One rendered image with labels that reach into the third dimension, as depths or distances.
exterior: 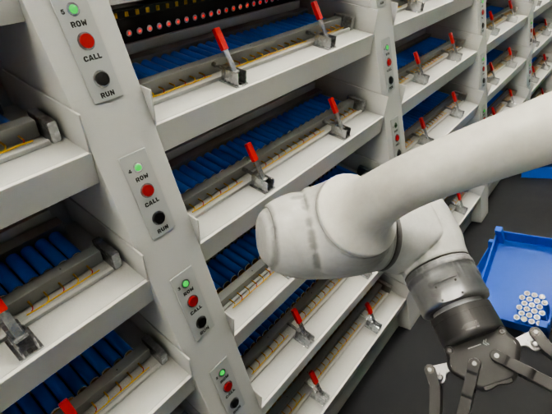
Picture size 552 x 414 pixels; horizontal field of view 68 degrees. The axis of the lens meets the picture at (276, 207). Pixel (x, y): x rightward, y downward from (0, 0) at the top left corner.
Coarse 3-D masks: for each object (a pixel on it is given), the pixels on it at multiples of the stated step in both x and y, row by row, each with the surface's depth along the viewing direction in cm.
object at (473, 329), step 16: (464, 304) 48; (480, 304) 48; (432, 320) 51; (448, 320) 48; (464, 320) 47; (480, 320) 47; (496, 320) 47; (448, 336) 48; (464, 336) 47; (480, 336) 48; (496, 336) 47; (512, 336) 47; (448, 352) 49; (464, 352) 48; (480, 352) 47; (512, 352) 46; (448, 368) 48; (464, 368) 47; (480, 368) 47; (496, 368) 46; (480, 384) 46; (496, 384) 45
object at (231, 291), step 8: (256, 264) 81; (264, 264) 81; (248, 272) 80; (256, 272) 80; (240, 280) 78; (248, 280) 79; (224, 288) 76; (232, 288) 76; (240, 288) 77; (248, 288) 78; (224, 296) 75; (232, 296) 76; (224, 304) 75
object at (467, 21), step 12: (468, 12) 140; (432, 24) 149; (444, 24) 146; (456, 24) 144; (468, 24) 141; (480, 24) 141; (480, 48) 145; (480, 60) 146; (468, 72) 149; (480, 72) 148; (468, 84) 150; (480, 84) 149; (480, 108) 153; (480, 120) 155; (480, 204) 170; (480, 216) 172
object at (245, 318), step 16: (352, 160) 113; (368, 160) 109; (272, 272) 83; (256, 288) 80; (272, 288) 80; (288, 288) 82; (240, 304) 77; (256, 304) 77; (272, 304) 78; (240, 320) 74; (256, 320) 76; (240, 336) 73
